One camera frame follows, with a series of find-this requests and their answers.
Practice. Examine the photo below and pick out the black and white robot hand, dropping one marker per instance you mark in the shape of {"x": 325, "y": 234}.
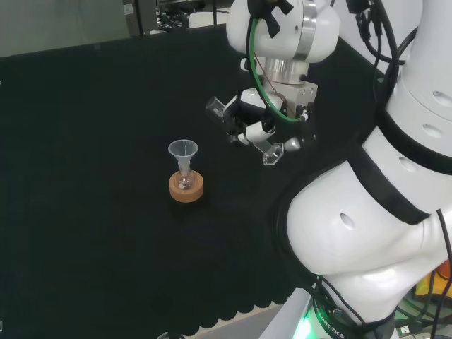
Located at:
{"x": 261, "y": 116}

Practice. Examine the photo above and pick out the clear plastic funnel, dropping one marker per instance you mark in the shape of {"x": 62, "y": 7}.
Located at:
{"x": 183, "y": 152}

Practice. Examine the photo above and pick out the yellow stop button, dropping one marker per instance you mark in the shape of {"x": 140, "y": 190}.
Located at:
{"x": 435, "y": 282}

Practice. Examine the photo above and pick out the clear round-bottom flask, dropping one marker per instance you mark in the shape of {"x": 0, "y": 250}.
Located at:
{"x": 185, "y": 181}

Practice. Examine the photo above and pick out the black bench cloth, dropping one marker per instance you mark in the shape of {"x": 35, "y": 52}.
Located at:
{"x": 123, "y": 176}

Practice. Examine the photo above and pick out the clear graduated cylinder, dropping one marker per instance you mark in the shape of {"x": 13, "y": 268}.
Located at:
{"x": 247, "y": 134}

